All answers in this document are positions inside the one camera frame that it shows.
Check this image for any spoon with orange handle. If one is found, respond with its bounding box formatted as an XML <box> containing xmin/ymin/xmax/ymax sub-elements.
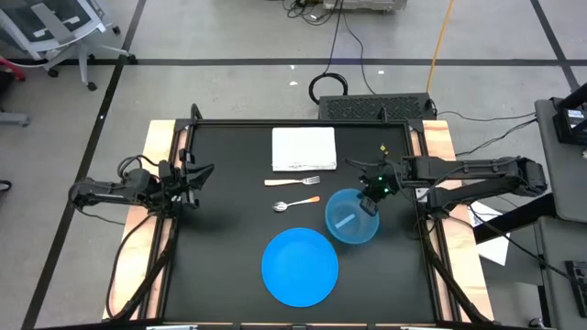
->
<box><xmin>271</xmin><ymin>195</ymin><xmax>322</xmax><ymax>214</ymax></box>

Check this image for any fork with wooden handle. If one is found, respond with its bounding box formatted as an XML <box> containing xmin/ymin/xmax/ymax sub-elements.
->
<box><xmin>263</xmin><ymin>175</ymin><xmax>322</xmax><ymax>188</ymax></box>

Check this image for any white paper sheet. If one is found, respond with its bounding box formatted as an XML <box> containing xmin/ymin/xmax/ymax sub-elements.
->
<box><xmin>466</xmin><ymin>200</ymin><xmax>511</xmax><ymax>267</ymax></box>

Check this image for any yellow cable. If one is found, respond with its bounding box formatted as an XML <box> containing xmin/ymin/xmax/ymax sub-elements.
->
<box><xmin>425</xmin><ymin>0</ymin><xmax>456</xmax><ymax>94</ymax></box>

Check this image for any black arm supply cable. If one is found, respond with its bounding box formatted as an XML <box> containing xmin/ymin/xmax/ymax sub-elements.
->
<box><xmin>105</xmin><ymin>211</ymin><xmax>155</xmax><ymax>321</ymax></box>

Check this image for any white office chair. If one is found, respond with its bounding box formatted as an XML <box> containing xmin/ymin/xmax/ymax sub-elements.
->
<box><xmin>0</xmin><ymin>0</ymin><xmax>138</xmax><ymax>92</ymax></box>

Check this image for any translucent light blue bowl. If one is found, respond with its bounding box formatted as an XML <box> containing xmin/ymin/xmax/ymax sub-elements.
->
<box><xmin>324</xmin><ymin>188</ymin><xmax>382</xmax><ymax>246</ymax></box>

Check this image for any blue round plate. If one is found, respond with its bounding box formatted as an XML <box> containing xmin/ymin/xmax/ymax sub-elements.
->
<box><xmin>260</xmin><ymin>226</ymin><xmax>340</xmax><ymax>308</ymax></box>

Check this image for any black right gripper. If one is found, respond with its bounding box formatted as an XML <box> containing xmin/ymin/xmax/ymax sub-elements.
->
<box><xmin>343</xmin><ymin>157</ymin><xmax>407</xmax><ymax>217</ymax></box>

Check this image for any black perforated computer case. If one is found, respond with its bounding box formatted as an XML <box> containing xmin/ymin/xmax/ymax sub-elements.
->
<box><xmin>316</xmin><ymin>92</ymin><xmax>437</xmax><ymax>122</ymax></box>

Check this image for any grey side table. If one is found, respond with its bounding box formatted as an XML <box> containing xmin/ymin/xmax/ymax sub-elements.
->
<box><xmin>533</xmin><ymin>97</ymin><xmax>587</xmax><ymax>330</ymax></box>

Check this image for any thin black floor cable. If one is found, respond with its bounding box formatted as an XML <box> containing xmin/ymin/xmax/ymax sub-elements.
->
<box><xmin>339</xmin><ymin>0</ymin><xmax>378</xmax><ymax>96</ymax></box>

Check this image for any black electronic box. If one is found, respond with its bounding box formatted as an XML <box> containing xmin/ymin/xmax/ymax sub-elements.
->
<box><xmin>551</xmin><ymin>82</ymin><xmax>587</xmax><ymax>147</ymax></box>

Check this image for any white folded napkin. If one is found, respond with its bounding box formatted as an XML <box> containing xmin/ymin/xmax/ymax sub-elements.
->
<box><xmin>271</xmin><ymin>126</ymin><xmax>338</xmax><ymax>172</ymax></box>

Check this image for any coiled black cable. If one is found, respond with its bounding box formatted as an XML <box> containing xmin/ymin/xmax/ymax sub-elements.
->
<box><xmin>307</xmin><ymin>71</ymin><xmax>349</xmax><ymax>106</ymax></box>

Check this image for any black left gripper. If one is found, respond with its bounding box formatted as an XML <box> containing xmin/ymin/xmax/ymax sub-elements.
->
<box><xmin>158</xmin><ymin>148</ymin><xmax>216</xmax><ymax>213</ymax></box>

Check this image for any red curved object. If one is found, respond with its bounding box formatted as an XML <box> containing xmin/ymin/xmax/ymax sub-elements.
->
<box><xmin>0</xmin><ymin>56</ymin><xmax>27</xmax><ymax>83</ymax></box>

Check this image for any black table mat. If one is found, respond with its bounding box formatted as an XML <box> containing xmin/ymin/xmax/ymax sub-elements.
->
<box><xmin>162</xmin><ymin>123</ymin><xmax>437</xmax><ymax>325</ymax></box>

